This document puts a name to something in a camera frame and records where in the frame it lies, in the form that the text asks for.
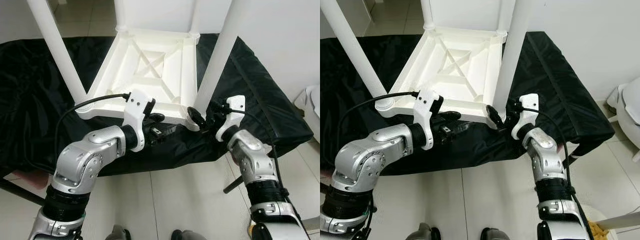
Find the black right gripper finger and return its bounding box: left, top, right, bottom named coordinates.
left=187, top=106, right=207, bottom=129
left=486, top=105, right=505, bottom=130

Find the white round bar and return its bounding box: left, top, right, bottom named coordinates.
left=595, top=212, right=640, bottom=231

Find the white plastic children table top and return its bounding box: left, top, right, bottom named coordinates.
left=375, top=27, right=508, bottom=130
left=75, top=29, right=202, bottom=132

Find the white round basket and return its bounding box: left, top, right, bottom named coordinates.
left=582, top=205, right=611, bottom=240

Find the black table cloth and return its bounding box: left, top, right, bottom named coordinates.
left=320, top=31, right=616, bottom=177
left=0, top=34, right=315, bottom=178

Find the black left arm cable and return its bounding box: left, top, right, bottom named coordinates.
left=336, top=91, right=421, bottom=151
left=54, top=93, right=132, bottom=171

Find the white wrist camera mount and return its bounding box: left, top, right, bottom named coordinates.
left=122, top=90, right=156, bottom=152
left=216, top=95, right=247, bottom=142
left=511, top=93, right=540, bottom=141
left=414, top=90, right=444, bottom=151

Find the black metal table leg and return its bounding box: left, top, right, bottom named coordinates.
left=0, top=177, right=46, bottom=207

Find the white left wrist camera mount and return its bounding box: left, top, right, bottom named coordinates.
left=414, top=90, right=444, bottom=151
left=122, top=90, right=156, bottom=152

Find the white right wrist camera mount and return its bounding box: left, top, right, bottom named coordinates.
left=511, top=93, right=540, bottom=141
left=216, top=95, right=247, bottom=142

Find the white plastic chair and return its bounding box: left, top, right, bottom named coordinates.
left=606, top=77, right=640, bottom=163
left=295, top=85, right=321, bottom=143

